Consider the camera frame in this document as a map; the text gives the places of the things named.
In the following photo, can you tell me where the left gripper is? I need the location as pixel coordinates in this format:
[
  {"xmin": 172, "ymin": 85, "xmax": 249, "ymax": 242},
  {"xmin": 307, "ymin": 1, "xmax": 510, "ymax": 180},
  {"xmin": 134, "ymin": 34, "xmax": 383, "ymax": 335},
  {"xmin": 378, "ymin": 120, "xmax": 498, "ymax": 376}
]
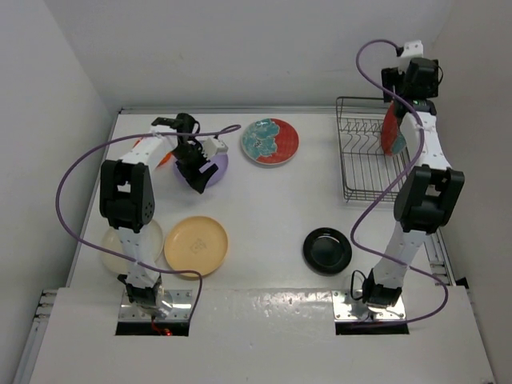
[{"xmin": 170, "ymin": 142, "xmax": 218, "ymax": 194}]

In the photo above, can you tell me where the purple plate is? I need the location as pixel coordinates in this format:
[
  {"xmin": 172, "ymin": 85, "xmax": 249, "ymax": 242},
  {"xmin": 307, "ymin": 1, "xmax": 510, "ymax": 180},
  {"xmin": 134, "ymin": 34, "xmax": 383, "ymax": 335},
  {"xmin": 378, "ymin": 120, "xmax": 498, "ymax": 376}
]
[{"xmin": 172, "ymin": 154, "xmax": 229, "ymax": 188}]

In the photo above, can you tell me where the orange plate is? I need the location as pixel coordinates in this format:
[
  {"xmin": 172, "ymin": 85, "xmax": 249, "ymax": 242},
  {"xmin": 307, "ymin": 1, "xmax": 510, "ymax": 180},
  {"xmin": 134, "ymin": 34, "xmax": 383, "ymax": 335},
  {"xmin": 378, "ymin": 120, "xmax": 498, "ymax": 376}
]
[{"xmin": 133, "ymin": 138, "xmax": 173, "ymax": 167}]

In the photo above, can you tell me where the red teal floral plate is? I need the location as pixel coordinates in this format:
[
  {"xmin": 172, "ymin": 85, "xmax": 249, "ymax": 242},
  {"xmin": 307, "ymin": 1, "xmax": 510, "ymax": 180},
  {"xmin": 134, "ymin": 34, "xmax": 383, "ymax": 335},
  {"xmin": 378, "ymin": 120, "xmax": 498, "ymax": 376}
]
[
  {"xmin": 240, "ymin": 118, "xmax": 300, "ymax": 166},
  {"xmin": 380, "ymin": 102, "xmax": 406, "ymax": 157}
]

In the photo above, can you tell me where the yellow plate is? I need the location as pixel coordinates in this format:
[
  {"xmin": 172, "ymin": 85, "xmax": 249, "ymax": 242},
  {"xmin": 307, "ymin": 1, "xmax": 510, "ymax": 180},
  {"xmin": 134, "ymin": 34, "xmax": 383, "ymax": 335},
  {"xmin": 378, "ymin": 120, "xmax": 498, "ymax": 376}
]
[{"xmin": 163, "ymin": 216, "xmax": 229, "ymax": 276}]

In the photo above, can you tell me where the cream white plate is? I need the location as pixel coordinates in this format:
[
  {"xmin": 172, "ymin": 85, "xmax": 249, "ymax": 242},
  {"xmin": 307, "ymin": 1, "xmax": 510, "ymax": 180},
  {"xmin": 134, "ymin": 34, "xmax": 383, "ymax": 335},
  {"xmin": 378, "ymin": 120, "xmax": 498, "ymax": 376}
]
[{"xmin": 99, "ymin": 220, "xmax": 164, "ymax": 274}]

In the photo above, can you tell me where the black plate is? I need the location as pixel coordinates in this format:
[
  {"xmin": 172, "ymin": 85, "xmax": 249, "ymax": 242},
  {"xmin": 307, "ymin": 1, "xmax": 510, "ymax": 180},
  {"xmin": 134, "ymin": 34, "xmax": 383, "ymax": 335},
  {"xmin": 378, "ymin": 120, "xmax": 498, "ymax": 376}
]
[{"xmin": 302, "ymin": 227, "xmax": 353, "ymax": 276}]

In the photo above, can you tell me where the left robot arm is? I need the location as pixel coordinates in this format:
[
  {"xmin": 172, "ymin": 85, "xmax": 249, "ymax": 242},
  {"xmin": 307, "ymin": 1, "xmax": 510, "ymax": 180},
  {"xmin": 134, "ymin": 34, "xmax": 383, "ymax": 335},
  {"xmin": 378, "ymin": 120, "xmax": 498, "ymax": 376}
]
[{"xmin": 100, "ymin": 113, "xmax": 228, "ymax": 318}]

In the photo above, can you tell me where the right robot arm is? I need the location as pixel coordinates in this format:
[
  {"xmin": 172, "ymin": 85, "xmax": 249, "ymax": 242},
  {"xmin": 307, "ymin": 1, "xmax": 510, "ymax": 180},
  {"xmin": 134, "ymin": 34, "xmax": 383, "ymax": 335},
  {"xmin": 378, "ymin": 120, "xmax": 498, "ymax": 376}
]
[{"xmin": 362, "ymin": 58, "xmax": 465, "ymax": 307}]

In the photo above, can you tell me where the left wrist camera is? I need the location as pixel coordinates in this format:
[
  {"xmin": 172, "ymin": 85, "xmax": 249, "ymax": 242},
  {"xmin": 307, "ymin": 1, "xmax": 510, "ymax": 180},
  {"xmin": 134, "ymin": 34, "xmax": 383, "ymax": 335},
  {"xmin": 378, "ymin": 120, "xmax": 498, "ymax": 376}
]
[{"xmin": 202, "ymin": 137, "xmax": 228, "ymax": 160}]

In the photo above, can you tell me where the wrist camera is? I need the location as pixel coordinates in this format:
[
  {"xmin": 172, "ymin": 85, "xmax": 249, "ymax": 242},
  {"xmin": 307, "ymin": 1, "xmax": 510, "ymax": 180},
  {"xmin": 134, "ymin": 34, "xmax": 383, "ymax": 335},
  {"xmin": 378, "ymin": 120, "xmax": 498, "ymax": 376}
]
[
  {"xmin": 396, "ymin": 40, "xmax": 424, "ymax": 59},
  {"xmin": 202, "ymin": 137, "xmax": 228, "ymax": 160}
]

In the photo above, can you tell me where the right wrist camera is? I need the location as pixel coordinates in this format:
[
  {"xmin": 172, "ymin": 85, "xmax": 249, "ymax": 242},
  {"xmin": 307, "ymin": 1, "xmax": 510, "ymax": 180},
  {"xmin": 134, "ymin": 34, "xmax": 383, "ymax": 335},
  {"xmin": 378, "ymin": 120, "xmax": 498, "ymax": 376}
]
[{"xmin": 396, "ymin": 40, "xmax": 424, "ymax": 59}]

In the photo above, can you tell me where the metal wire dish rack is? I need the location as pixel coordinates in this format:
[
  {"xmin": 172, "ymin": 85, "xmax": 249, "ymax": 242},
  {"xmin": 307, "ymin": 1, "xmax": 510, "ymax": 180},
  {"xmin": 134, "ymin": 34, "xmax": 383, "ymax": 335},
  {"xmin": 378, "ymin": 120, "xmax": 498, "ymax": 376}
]
[{"xmin": 335, "ymin": 96, "xmax": 410, "ymax": 202}]

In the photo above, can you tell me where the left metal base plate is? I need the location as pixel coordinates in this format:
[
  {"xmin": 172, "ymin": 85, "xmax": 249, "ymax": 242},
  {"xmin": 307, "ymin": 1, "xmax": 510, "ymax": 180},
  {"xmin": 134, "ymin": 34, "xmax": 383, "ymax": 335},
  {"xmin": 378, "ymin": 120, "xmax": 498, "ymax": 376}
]
[{"xmin": 118, "ymin": 290, "xmax": 193, "ymax": 323}]

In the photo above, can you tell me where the metal base plate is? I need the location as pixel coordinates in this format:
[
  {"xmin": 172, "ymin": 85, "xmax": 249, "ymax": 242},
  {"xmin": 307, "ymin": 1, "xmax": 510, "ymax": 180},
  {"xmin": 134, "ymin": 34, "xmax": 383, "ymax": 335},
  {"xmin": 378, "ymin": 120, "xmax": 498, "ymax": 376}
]
[
  {"xmin": 331, "ymin": 290, "xmax": 406, "ymax": 322},
  {"xmin": 118, "ymin": 290, "xmax": 193, "ymax": 323}
]

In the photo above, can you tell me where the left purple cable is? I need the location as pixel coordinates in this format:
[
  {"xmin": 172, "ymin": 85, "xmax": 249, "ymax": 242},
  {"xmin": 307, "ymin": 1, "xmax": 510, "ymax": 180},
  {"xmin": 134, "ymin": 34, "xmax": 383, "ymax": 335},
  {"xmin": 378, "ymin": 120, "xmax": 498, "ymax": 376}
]
[{"xmin": 54, "ymin": 123, "xmax": 242, "ymax": 321}]

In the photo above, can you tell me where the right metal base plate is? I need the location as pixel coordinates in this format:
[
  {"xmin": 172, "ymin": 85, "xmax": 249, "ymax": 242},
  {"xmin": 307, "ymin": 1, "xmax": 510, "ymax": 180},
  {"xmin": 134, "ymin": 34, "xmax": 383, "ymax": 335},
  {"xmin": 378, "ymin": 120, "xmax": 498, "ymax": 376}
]
[{"xmin": 331, "ymin": 290, "xmax": 406, "ymax": 322}]

